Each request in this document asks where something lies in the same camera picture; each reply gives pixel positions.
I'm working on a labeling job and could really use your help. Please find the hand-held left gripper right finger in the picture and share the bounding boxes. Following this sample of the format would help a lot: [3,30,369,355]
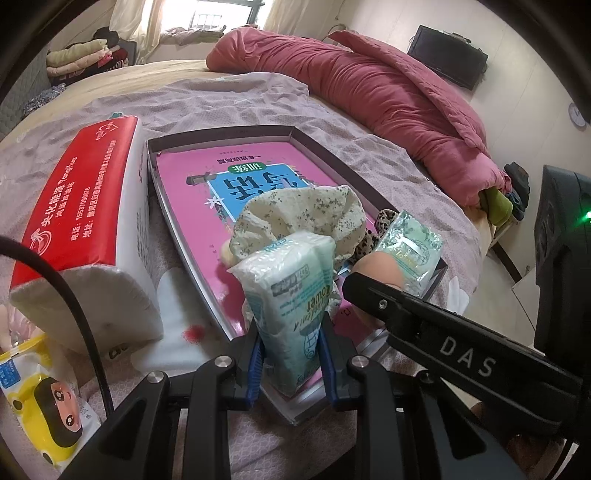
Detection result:
[320,316,490,480]

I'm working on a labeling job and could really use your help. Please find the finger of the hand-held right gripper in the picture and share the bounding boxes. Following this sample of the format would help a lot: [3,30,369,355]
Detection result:
[342,271,584,438]

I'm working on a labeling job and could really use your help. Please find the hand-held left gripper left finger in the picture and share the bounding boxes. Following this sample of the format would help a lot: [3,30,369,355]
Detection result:
[60,318,266,480]

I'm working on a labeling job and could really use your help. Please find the white teal tissue pack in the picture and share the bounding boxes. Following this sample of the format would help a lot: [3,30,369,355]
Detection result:
[230,231,343,398]

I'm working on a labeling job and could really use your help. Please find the shiny green tissue pack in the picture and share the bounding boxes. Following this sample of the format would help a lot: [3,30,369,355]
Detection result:
[370,209,444,299]

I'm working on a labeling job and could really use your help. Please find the cream floral cloth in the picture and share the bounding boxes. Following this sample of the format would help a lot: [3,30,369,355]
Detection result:
[228,184,366,278]

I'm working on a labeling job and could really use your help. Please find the dark shallow cardboard box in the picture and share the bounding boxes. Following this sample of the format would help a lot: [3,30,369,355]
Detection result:
[146,124,450,426]

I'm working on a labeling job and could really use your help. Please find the dark clothes heap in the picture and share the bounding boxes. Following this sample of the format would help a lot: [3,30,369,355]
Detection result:
[502,161,530,223]

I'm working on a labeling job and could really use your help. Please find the green cloth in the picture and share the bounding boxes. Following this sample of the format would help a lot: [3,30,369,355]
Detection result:
[479,186,514,228]

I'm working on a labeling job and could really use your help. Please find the leopard print scrunchie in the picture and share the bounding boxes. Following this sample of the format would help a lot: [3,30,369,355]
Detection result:
[352,208,400,265]

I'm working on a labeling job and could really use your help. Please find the pink book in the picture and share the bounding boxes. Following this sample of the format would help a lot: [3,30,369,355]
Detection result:
[156,140,399,398]

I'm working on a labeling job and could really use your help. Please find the yellow cartoon wipes pack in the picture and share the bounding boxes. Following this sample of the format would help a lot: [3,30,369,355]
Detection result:
[0,334,101,472]

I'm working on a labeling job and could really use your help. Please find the red tissue paper pack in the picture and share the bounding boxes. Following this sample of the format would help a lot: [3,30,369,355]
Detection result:
[8,115,165,357]

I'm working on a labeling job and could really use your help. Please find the rose pink comforter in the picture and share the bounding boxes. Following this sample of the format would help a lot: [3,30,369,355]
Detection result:
[206,26,509,209]

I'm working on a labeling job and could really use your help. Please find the beige bed sheet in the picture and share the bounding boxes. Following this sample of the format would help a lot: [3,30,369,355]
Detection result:
[55,59,223,100]

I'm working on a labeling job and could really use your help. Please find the clothes on window sill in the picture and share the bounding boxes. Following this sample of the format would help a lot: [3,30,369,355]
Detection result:
[158,25,228,46]

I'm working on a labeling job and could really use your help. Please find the dark floral cloth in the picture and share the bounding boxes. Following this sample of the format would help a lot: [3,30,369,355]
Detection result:
[24,83,69,117]

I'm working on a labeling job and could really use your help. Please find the pile of folded clothes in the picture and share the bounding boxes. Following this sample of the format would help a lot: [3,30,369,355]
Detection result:
[45,27,139,85]

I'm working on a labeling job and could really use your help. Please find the window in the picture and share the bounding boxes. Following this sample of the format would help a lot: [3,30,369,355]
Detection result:
[190,0,266,34]

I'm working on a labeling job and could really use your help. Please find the grey quilted headboard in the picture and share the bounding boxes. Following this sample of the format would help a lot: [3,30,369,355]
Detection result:
[0,46,52,141]

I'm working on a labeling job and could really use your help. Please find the cream curtain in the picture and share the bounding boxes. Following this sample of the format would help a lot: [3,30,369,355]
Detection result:
[112,0,200,52]
[262,0,297,29]

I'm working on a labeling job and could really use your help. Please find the black cable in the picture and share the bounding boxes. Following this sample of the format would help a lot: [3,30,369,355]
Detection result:
[0,234,116,417]

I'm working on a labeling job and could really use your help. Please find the black wall television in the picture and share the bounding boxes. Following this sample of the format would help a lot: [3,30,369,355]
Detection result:
[408,25,489,91]

